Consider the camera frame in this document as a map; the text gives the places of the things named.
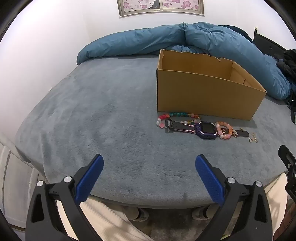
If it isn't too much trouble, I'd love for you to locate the person's left leg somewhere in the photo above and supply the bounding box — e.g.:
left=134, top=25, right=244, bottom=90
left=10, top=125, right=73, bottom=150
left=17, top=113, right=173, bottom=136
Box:
left=57, top=197, right=151, bottom=241

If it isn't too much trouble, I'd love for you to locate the grey slipper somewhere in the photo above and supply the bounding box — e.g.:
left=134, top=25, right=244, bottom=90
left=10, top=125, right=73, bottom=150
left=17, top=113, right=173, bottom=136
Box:
left=129, top=207, right=149, bottom=222
left=192, top=205, right=214, bottom=220

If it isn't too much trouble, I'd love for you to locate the multicolour bead bracelet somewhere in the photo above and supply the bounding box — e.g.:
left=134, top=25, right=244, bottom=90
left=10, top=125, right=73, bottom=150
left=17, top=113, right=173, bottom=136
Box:
left=157, top=112, right=201, bottom=129

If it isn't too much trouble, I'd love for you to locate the framed floral wall picture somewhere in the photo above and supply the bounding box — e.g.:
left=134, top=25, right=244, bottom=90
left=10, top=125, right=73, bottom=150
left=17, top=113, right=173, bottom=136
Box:
left=117, top=0, right=205, bottom=16

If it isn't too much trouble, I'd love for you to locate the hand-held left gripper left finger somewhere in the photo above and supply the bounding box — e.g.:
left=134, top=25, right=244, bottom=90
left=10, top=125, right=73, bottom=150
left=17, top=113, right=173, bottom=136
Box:
left=25, top=154, right=104, bottom=241

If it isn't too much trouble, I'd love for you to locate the black clothes pile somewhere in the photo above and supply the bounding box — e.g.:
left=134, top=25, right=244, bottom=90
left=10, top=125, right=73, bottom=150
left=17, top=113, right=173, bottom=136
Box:
left=276, top=49, right=296, bottom=126

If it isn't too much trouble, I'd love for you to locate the purple black smart watch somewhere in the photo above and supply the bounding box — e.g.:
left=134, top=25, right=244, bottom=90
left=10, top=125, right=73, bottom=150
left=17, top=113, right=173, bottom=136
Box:
left=165, top=118, right=249, bottom=141

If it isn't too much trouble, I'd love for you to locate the orange pink bead bracelet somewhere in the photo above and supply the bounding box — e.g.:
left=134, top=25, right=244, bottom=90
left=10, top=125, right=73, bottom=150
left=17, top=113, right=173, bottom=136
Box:
left=215, top=122, right=233, bottom=140

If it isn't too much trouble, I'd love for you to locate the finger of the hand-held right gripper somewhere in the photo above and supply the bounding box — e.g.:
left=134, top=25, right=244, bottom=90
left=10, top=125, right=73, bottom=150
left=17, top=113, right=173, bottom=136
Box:
left=278, top=145, right=296, bottom=202

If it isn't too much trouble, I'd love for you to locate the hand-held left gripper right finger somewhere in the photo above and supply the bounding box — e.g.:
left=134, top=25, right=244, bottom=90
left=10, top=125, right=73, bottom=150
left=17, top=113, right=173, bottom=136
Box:
left=195, top=154, right=281, bottom=241

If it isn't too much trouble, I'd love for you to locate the person's leg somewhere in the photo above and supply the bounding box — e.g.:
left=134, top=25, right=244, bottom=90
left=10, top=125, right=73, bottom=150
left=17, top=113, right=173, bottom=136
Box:
left=57, top=197, right=151, bottom=241
left=264, top=173, right=289, bottom=241

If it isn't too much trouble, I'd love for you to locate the person's right leg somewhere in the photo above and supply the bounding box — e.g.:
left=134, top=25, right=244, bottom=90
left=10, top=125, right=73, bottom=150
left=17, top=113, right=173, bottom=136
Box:
left=264, top=173, right=289, bottom=241

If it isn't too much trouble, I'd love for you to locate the blue duvet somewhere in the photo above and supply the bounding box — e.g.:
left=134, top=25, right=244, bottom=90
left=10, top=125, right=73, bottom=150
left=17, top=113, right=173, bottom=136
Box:
left=77, top=22, right=292, bottom=100

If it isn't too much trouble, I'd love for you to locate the black headboard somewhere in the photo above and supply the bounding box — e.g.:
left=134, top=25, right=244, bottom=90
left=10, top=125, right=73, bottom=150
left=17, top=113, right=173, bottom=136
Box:
left=253, top=27, right=296, bottom=61

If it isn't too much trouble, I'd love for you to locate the brown cardboard box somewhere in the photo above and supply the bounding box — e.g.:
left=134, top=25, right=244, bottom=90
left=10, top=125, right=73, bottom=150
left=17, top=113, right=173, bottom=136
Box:
left=157, top=49, right=267, bottom=121

